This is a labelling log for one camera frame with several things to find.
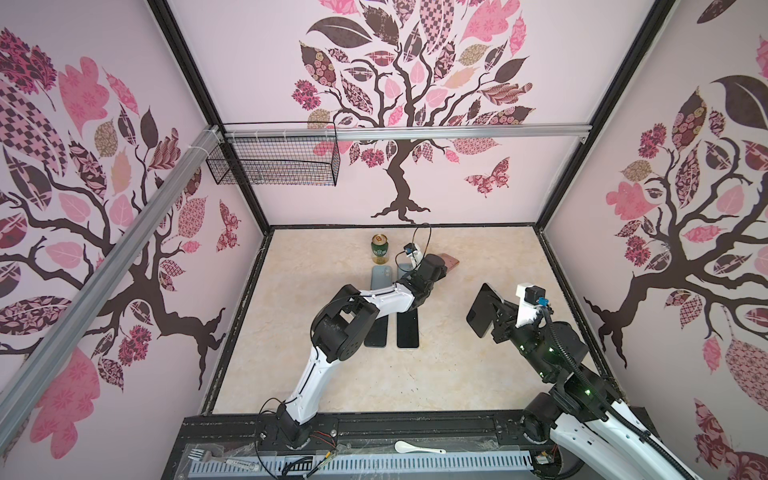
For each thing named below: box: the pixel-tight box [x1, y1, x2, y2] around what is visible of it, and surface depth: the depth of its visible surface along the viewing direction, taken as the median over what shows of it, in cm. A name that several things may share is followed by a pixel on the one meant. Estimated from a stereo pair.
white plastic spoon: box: [394, 440, 447, 454], surface depth 72 cm
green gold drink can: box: [371, 234, 389, 265], surface depth 105 cm
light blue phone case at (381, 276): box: [370, 265, 393, 290], surface depth 109 cm
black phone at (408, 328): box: [397, 308, 419, 348], surface depth 94 cm
